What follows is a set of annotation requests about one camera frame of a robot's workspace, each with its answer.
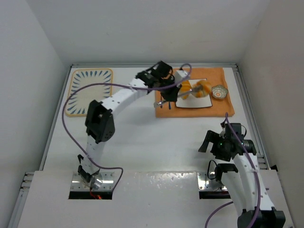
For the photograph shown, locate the white square plate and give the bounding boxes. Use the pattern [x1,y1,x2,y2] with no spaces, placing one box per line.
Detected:
[176,78,212,108]

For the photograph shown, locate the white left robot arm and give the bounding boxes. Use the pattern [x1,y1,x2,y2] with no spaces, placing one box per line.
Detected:
[78,61,188,183]

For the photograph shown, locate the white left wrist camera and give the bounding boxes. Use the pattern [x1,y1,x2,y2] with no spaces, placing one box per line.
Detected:
[173,70,189,84]

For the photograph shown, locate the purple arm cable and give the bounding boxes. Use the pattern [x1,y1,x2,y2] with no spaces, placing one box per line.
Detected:
[205,112,261,228]
[62,63,124,193]

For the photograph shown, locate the small flower-shaped dish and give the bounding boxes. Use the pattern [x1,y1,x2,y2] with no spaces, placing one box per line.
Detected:
[211,85,228,99]

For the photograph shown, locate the round swirl bread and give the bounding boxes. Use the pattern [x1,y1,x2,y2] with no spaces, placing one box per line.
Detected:
[192,80,211,98]

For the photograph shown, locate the long croissant bread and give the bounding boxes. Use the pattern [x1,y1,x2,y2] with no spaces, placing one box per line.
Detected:
[179,80,192,100]

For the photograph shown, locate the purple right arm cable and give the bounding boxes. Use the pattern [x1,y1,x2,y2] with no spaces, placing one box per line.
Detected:
[205,112,261,228]

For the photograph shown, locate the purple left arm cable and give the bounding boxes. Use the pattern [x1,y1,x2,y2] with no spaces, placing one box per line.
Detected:
[62,63,124,193]

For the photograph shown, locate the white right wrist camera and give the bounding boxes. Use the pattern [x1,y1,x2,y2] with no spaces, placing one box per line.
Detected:
[219,121,226,138]

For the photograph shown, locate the orange placemat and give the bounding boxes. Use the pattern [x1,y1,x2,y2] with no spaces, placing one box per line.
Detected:
[155,67,235,118]

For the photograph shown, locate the metal tongs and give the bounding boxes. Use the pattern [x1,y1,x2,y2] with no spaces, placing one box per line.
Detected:
[153,85,203,108]

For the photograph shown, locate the blue patterned rectangular tray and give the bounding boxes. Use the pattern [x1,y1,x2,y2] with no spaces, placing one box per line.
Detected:
[65,68,114,117]

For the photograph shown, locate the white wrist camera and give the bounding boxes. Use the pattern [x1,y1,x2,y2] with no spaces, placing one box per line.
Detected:
[219,121,226,138]
[173,70,189,84]

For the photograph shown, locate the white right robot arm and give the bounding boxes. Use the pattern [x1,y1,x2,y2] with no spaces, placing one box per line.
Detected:
[199,122,286,228]

